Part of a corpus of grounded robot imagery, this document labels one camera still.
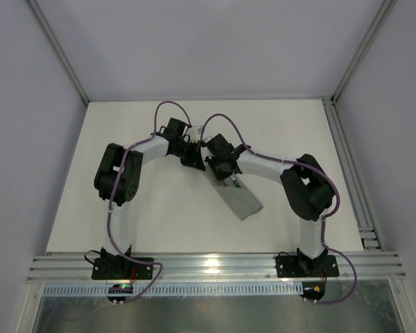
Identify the green handled fork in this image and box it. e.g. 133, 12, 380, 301
231, 176, 243, 188

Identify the grey cloth napkin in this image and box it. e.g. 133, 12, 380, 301
204, 169, 263, 221

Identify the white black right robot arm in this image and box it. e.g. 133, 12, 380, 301
202, 134, 336, 275

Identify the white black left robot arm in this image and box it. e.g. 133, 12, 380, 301
94, 118, 206, 261

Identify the left controller board with led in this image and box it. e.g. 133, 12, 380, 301
106, 283, 133, 303

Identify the right black connector board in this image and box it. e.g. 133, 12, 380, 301
301, 282, 326, 302

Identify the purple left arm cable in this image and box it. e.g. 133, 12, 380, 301
105, 100, 203, 306

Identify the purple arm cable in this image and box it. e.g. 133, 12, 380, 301
200, 113, 359, 307
105, 100, 203, 306

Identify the aluminium front rail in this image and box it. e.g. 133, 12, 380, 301
26, 251, 406, 283

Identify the aluminium rail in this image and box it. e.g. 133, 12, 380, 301
322, 97, 384, 252
26, 251, 406, 283

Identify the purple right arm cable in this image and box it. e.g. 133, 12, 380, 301
200, 113, 359, 307

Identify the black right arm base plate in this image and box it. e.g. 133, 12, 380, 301
275, 251, 340, 278

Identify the slotted grey cable duct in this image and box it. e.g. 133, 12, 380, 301
42, 281, 302, 297

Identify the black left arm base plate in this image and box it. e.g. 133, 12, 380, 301
89, 248, 154, 280

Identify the aluminium right side rail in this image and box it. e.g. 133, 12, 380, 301
322, 97, 384, 252

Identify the aluminium left corner post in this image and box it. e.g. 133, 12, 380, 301
25, 0, 90, 106

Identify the aluminium corner post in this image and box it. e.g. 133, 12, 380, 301
25, 0, 90, 106
331, 0, 397, 103

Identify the aluminium right corner post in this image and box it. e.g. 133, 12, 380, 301
331, 0, 397, 103

